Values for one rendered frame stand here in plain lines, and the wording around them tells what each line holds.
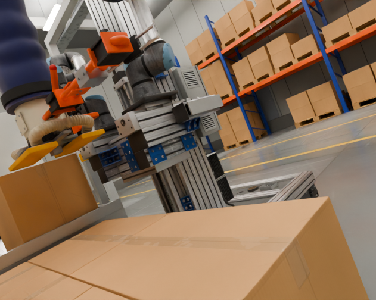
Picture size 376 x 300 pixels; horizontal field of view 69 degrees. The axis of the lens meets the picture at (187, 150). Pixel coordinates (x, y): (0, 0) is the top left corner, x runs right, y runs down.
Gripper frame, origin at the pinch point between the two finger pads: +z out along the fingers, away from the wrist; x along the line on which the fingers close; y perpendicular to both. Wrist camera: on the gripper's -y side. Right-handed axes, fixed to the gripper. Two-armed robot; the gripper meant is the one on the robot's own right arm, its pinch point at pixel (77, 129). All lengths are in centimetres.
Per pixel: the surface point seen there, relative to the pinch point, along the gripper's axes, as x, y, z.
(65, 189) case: -14.6, -9.4, 28.4
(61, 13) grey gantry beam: 140, -204, -208
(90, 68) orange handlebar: -29, 82, 2
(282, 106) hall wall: 816, -269, 33
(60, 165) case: -12.4, -9.3, 15.3
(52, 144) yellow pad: -33, 47, 13
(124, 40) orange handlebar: -26, 96, 2
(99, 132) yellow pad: -14, 47, 13
